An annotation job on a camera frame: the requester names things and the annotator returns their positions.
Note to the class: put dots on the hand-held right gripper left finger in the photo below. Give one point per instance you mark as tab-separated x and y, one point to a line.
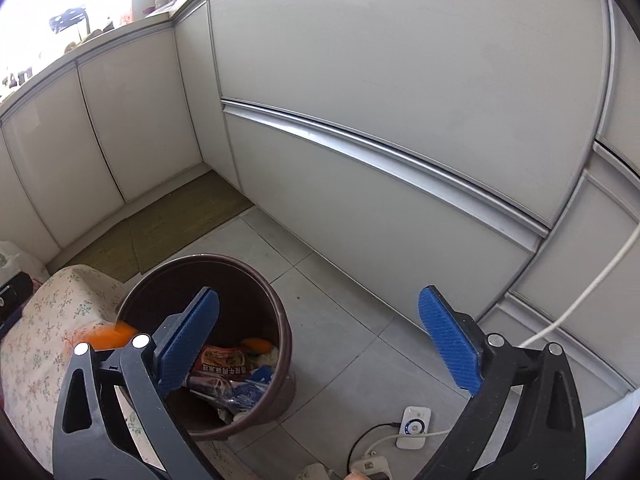
187	340

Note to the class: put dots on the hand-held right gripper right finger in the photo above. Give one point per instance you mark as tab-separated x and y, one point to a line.
450	340

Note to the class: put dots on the brown plastic bin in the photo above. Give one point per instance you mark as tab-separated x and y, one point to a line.
240	285

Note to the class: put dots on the person's right hand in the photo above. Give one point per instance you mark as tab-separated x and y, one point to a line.
357	476

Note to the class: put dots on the floral tablecloth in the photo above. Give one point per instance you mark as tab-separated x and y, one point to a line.
45	320

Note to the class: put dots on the white plastic shopping bag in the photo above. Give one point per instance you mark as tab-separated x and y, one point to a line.
27	264

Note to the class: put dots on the red snack packet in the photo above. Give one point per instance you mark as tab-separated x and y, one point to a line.
222	360

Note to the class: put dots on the olive floor mat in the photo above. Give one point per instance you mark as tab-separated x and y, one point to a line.
165	225

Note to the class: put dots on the white power strip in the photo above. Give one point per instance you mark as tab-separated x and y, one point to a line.
370	465

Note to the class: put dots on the white plug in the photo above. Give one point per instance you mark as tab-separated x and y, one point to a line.
312	472

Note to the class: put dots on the white door cabinets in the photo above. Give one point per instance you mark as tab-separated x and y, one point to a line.
130	110

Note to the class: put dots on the white drawer cabinets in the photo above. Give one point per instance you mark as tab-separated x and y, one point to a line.
400	85

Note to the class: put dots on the white countertop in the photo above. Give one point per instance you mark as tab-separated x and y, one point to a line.
100	35

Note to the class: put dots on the blue dish rack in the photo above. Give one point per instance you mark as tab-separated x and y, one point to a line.
67	17

